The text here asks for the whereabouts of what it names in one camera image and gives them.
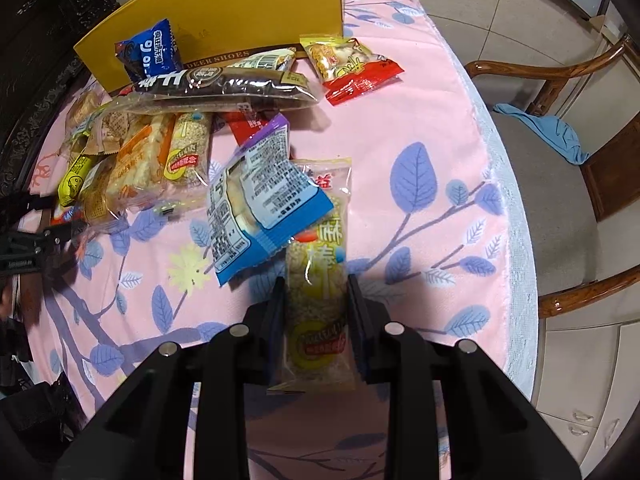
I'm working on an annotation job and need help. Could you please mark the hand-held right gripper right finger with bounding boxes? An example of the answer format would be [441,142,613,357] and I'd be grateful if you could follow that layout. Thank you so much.
[347,274,583,480]

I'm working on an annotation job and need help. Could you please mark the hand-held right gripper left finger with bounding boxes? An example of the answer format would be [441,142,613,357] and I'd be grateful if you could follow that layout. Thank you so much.
[52,275,290,480]

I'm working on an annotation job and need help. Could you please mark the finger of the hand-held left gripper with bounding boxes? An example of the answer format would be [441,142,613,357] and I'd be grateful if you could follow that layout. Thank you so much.
[0,220,88,257]
[0,192,56,217]

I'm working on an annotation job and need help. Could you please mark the yellow green snack packet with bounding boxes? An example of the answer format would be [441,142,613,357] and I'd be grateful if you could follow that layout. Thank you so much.
[56,152,101,209]

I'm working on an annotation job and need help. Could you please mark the clear sesame bar packet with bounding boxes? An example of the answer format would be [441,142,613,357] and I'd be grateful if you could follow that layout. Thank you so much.
[163,110,213,196]
[269,157,359,395]

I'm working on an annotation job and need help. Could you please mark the orange striped cracker packet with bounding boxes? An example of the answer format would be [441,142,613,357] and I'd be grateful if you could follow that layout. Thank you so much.
[104,112,177,208]

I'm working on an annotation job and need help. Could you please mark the beige brown snack packet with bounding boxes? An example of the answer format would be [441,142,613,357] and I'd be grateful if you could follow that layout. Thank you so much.
[82,110,131,156]

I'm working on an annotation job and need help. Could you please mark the blue purple snack packet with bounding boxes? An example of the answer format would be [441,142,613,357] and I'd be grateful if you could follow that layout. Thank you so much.
[206,113,335,288]

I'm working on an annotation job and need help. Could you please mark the blue cookie packet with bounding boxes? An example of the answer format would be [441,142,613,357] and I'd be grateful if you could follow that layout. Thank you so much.
[114,19,186,83]

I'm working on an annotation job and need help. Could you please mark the long dark brown snack packet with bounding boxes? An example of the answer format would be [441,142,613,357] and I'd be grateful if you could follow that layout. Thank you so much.
[119,66,322,115]

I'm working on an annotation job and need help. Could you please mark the red yellow snack packet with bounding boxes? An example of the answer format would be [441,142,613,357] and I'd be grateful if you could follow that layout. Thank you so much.
[299,34,405,107]

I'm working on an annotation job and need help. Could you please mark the yellow cardboard box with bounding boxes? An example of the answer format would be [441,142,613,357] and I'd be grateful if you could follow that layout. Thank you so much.
[73,0,347,91]

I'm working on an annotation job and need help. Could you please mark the pink floral tablecloth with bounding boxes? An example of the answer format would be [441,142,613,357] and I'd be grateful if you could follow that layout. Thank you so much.
[25,0,538,480]

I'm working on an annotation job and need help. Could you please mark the dark carved wooden furniture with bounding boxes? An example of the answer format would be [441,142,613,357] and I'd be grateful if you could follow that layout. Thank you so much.
[0,0,121,196]

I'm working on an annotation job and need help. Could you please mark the wooden chair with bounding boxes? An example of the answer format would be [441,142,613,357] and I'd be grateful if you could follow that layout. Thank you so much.
[465,35,640,321]

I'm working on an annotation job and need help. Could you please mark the white cabinet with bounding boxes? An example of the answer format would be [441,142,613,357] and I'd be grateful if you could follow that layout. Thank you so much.
[545,270,640,461]

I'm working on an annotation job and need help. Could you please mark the blue cloth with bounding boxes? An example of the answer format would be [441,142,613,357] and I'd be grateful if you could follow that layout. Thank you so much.
[494,103,591,165]

